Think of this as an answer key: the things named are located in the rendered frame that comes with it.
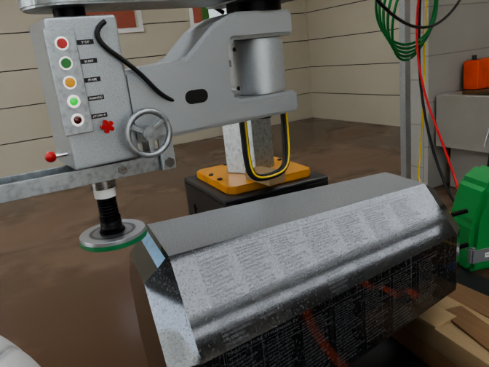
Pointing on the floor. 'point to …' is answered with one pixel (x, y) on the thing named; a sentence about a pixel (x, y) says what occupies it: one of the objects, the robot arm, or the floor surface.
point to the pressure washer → (474, 218)
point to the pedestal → (202, 196)
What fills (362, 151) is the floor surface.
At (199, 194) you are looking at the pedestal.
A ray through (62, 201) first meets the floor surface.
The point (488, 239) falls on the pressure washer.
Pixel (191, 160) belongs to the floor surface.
